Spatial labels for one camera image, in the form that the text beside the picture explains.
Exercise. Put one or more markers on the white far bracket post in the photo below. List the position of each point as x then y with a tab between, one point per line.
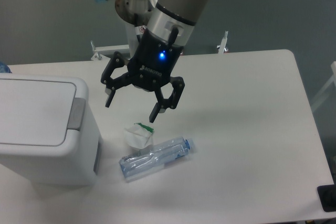
222	47

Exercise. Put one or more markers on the black device table corner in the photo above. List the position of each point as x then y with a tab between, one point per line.
327	197

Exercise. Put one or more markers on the white frame right edge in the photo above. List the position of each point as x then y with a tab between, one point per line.
325	91

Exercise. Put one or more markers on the white left base bracket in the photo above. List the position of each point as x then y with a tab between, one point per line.
100	53

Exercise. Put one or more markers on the blue plastic bag edge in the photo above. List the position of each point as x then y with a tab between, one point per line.
4	68

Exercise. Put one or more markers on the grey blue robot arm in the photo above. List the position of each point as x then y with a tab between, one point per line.
170	25

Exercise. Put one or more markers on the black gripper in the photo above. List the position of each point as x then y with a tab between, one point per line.
153	64

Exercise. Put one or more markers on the white push-lid trash can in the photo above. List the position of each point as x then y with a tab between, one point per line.
48	132

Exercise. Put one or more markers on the crushed clear plastic bottle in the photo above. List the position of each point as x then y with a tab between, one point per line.
154	158

